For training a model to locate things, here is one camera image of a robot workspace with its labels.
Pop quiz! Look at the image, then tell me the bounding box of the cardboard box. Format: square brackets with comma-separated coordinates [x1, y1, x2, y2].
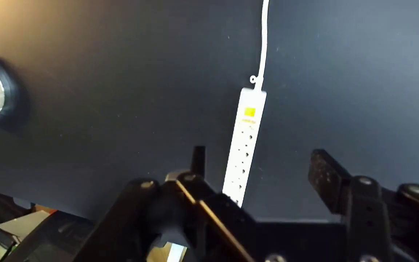
[0, 205, 59, 243]

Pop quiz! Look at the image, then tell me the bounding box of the white power strip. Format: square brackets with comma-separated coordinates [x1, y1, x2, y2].
[222, 87, 267, 208]

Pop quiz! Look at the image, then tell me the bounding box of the white cable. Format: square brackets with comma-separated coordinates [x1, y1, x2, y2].
[250, 0, 270, 91]

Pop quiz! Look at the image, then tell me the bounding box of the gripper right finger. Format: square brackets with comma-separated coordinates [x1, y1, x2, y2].
[308, 149, 419, 262]

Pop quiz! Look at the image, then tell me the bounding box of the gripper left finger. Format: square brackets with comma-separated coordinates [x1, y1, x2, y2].
[72, 146, 258, 262]

